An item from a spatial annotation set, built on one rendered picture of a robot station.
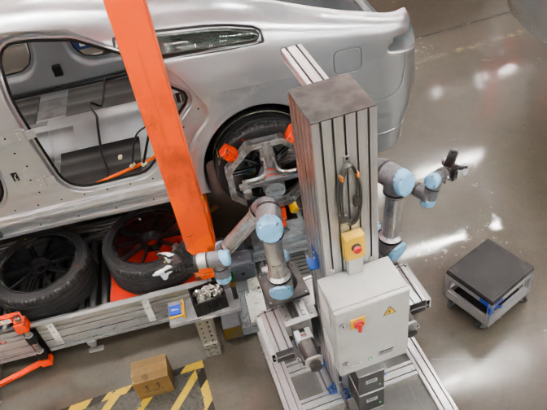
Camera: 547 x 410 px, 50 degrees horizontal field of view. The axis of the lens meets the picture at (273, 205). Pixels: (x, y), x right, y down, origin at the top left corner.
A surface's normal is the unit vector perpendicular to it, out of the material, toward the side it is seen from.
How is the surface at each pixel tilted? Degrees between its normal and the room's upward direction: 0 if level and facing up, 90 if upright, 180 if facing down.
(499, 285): 0
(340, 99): 0
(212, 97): 90
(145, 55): 90
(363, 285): 0
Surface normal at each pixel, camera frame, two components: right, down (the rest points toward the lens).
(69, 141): 0.10, 0.11
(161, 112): 0.21, 0.64
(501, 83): -0.13, -0.73
